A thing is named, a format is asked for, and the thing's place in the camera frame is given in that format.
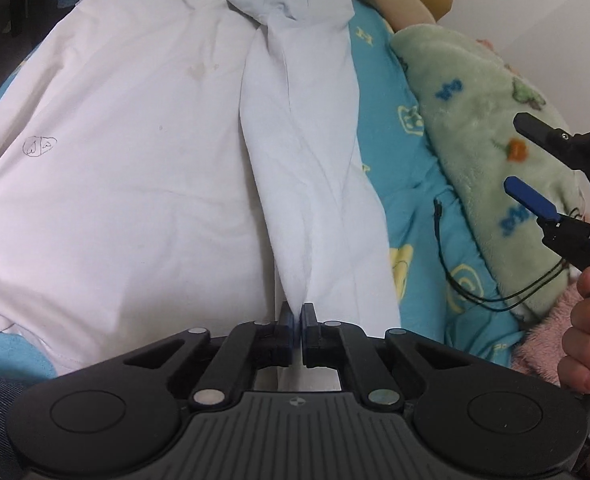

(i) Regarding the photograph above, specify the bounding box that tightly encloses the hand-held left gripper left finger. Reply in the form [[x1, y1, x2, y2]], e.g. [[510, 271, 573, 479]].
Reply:
[[124, 302, 296, 407]]

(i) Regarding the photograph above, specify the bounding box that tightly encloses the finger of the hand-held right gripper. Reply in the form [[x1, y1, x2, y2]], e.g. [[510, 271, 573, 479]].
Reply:
[[514, 112, 584, 167], [504, 176, 590, 272]]

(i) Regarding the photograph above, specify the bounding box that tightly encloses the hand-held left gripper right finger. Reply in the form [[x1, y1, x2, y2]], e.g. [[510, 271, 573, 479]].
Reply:
[[301, 303, 470, 407]]

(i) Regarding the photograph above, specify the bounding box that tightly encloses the white shirt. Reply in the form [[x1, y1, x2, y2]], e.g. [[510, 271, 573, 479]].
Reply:
[[0, 0, 402, 377]]

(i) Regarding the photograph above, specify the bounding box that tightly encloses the person's right hand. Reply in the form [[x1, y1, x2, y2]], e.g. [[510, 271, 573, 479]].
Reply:
[[559, 265, 590, 396]]

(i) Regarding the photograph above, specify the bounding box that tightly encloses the green fleece blanket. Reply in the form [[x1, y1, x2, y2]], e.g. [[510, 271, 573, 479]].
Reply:
[[389, 24, 586, 330]]

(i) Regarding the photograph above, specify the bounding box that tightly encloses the pink fleece blanket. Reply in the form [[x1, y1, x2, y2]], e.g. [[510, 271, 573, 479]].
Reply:
[[511, 287, 583, 391]]

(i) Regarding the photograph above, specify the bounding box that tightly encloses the blue printed bedsheet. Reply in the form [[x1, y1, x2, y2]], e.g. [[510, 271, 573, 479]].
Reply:
[[0, 0, 526, 382]]

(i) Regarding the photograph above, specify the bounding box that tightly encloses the person's denim leg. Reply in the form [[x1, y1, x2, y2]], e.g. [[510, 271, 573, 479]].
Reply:
[[0, 371, 58, 480]]

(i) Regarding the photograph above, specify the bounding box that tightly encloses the black cable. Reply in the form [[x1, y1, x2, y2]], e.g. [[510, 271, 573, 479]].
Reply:
[[433, 199, 586, 312]]

